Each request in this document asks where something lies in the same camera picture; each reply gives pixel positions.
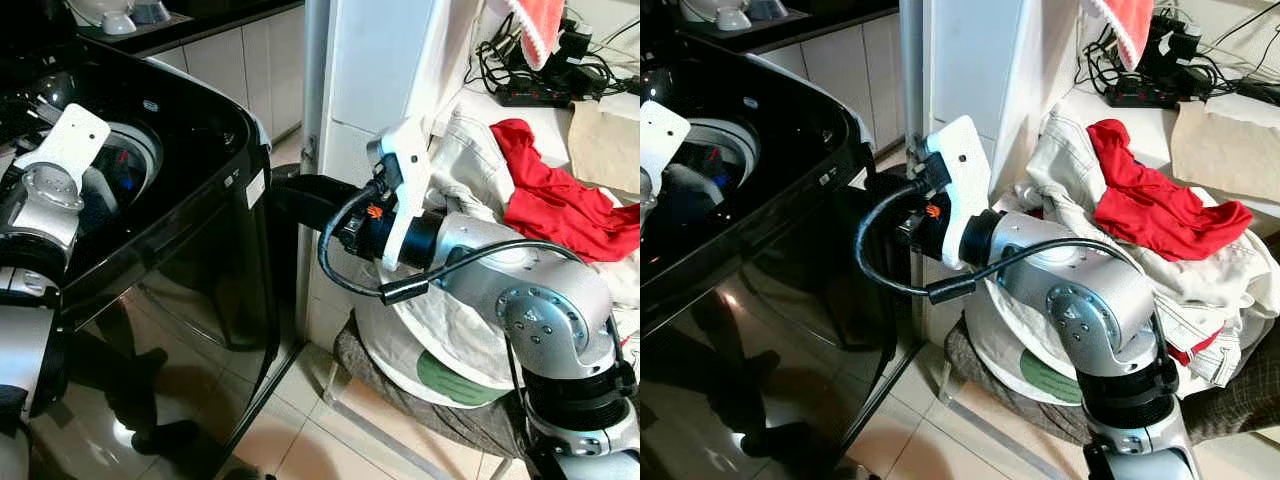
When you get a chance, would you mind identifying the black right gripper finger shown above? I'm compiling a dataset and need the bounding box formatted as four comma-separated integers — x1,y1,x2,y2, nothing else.
284,204,343,237
858,171,907,202
865,199,903,239
270,174,350,208

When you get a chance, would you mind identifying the black top-load washing machine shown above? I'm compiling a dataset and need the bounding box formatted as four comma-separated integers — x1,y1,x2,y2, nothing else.
640,30,887,480
0,28,277,480

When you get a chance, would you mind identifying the brown paper sheet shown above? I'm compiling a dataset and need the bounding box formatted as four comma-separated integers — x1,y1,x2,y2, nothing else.
1168,98,1280,204
566,98,641,198

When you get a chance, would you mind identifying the cream denim garment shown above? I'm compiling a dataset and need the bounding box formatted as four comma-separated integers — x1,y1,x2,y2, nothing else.
1012,103,1280,389
425,103,641,376

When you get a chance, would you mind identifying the white kitchen cabinet dark counter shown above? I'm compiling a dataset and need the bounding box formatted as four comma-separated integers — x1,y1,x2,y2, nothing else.
78,0,307,143
676,0,903,153

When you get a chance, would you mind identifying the white laundry bag green patch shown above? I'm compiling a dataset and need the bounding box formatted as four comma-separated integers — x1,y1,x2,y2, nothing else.
354,288,523,409
964,290,1093,407

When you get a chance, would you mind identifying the white refrigerator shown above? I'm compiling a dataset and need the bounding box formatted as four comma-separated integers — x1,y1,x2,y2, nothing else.
298,0,484,351
897,0,1087,347

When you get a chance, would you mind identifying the red garment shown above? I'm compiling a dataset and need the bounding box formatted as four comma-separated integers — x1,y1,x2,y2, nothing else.
1087,117,1254,262
489,117,641,264

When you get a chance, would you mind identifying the white countertop appliance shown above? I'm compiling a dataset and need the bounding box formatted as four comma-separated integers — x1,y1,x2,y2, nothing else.
678,0,783,32
68,0,173,37

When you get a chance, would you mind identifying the black power adapter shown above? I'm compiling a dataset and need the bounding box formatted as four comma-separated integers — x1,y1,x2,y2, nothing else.
1140,12,1204,79
545,18,593,91

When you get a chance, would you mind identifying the black power strip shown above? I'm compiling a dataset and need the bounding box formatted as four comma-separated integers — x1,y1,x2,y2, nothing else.
496,83,578,109
1104,83,1183,110

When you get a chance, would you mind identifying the pink towel white trim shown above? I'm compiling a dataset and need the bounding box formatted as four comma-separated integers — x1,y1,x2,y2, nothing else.
1083,0,1157,72
503,0,568,72

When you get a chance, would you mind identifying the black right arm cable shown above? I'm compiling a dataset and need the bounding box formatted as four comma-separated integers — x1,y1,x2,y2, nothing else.
317,180,587,306
853,180,1132,304

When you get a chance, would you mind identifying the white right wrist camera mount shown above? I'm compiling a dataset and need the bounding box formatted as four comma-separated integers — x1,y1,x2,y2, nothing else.
922,114,993,272
366,117,434,274

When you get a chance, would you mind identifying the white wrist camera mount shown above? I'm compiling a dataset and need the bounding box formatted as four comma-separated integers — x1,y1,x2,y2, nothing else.
640,99,692,197
366,117,434,274
922,114,993,272
14,102,112,193

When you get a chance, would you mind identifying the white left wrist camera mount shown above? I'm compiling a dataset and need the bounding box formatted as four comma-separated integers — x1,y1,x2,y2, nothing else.
640,99,692,197
14,102,112,193

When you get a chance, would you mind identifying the tangled black power cable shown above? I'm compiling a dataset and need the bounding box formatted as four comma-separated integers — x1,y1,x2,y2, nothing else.
1074,18,1280,103
464,14,641,101

